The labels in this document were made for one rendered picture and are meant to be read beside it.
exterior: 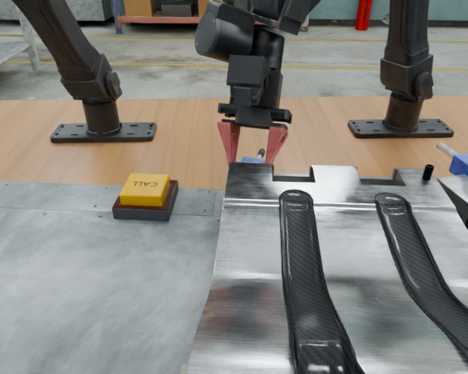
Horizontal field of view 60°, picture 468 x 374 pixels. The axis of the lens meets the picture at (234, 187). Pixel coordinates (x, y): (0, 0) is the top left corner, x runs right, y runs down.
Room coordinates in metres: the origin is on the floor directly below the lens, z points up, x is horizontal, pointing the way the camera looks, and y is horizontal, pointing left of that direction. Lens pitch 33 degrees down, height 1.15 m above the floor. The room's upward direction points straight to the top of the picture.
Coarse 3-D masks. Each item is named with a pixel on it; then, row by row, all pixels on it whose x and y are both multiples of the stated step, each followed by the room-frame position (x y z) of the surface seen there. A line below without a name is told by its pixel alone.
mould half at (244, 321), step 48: (240, 192) 0.39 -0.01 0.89; (336, 192) 0.39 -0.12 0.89; (432, 192) 0.39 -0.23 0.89; (240, 240) 0.31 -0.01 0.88; (336, 240) 0.31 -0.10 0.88; (384, 240) 0.31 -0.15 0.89; (432, 240) 0.31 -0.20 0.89; (240, 288) 0.25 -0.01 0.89; (336, 288) 0.25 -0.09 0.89; (384, 288) 0.25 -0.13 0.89; (240, 336) 0.17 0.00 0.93; (288, 336) 0.17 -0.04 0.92; (384, 336) 0.17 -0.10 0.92; (432, 336) 0.17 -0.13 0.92
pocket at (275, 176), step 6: (312, 168) 0.45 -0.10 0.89; (276, 174) 0.46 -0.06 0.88; (282, 174) 0.46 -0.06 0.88; (288, 174) 0.46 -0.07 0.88; (294, 174) 0.46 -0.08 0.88; (300, 174) 0.46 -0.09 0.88; (306, 174) 0.46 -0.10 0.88; (312, 174) 0.45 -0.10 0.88; (276, 180) 0.46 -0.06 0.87; (282, 180) 0.46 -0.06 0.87; (288, 180) 0.45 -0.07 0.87; (294, 180) 0.45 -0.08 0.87; (300, 180) 0.45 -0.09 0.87; (306, 180) 0.45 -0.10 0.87; (312, 180) 0.44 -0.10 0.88
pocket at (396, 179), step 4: (356, 168) 0.45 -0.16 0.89; (392, 172) 0.45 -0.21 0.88; (396, 172) 0.45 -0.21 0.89; (360, 176) 0.45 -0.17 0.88; (364, 176) 0.45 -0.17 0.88; (368, 176) 0.45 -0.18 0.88; (392, 176) 0.45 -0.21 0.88; (396, 176) 0.44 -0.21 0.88; (400, 176) 0.43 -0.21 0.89; (360, 180) 0.45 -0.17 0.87; (364, 180) 0.45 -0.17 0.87; (368, 180) 0.45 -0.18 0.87; (372, 180) 0.45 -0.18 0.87; (376, 180) 0.45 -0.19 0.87; (380, 180) 0.45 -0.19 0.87; (384, 180) 0.45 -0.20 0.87; (388, 180) 0.45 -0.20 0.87; (392, 180) 0.45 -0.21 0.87; (396, 180) 0.44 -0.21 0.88; (400, 180) 0.43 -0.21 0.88; (364, 184) 0.45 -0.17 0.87; (368, 184) 0.45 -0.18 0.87; (372, 184) 0.45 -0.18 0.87; (376, 184) 0.45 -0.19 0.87; (380, 184) 0.45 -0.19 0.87; (384, 184) 0.45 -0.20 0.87; (388, 184) 0.45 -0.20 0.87; (392, 184) 0.45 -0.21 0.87; (396, 184) 0.44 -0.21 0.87; (400, 184) 0.42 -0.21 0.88; (404, 184) 0.41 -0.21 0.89
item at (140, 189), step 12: (132, 180) 0.50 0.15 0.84; (144, 180) 0.50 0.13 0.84; (156, 180) 0.50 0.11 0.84; (168, 180) 0.51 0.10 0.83; (120, 192) 0.47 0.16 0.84; (132, 192) 0.47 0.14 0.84; (144, 192) 0.47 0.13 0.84; (156, 192) 0.47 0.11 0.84; (132, 204) 0.47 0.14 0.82; (144, 204) 0.46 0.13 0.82; (156, 204) 0.46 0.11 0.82
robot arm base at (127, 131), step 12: (84, 108) 0.72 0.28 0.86; (96, 108) 0.71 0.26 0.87; (108, 108) 0.72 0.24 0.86; (96, 120) 0.71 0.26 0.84; (108, 120) 0.72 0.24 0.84; (60, 132) 0.73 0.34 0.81; (72, 132) 0.73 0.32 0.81; (84, 132) 0.73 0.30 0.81; (96, 132) 0.71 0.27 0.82; (108, 132) 0.71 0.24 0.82; (120, 132) 0.73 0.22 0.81; (132, 132) 0.73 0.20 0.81; (144, 132) 0.73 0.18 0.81
